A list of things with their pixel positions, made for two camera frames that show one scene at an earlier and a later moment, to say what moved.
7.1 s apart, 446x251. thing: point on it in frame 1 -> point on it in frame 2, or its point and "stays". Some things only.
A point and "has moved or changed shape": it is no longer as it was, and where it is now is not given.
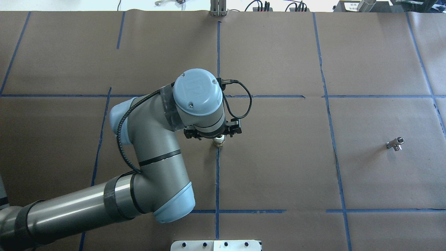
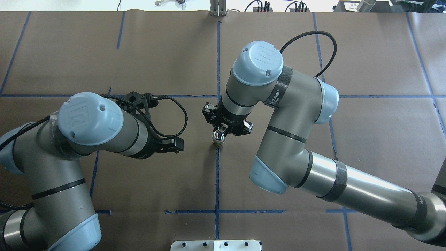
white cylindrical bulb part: x=219 y=141 stays
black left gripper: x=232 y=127 -> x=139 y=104
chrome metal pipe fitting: x=395 y=143 has moved or changed shape
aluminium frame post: x=218 y=8 stays
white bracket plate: x=215 y=245 stays
